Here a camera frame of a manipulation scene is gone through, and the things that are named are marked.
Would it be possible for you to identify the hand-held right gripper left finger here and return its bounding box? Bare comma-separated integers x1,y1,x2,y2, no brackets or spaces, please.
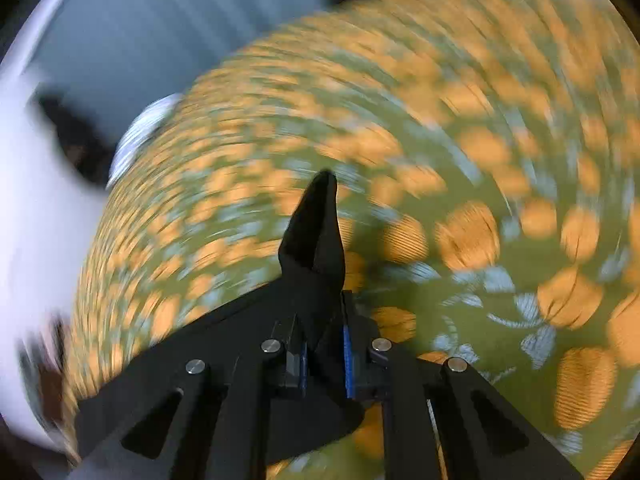
67,280,308,480

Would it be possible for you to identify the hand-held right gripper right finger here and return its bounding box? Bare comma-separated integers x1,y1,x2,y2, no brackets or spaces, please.
342,290,584,480

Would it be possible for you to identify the green orange floral blanket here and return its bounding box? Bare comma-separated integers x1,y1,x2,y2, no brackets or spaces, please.
60,0,640,480

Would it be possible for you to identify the white pillow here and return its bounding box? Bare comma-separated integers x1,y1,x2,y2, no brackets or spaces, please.
107,92,184,187

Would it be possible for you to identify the dark object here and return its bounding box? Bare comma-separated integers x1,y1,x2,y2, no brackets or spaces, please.
36,91,117,192

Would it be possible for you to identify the blue-grey curtain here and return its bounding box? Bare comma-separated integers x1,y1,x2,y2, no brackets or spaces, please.
30,0,353,153

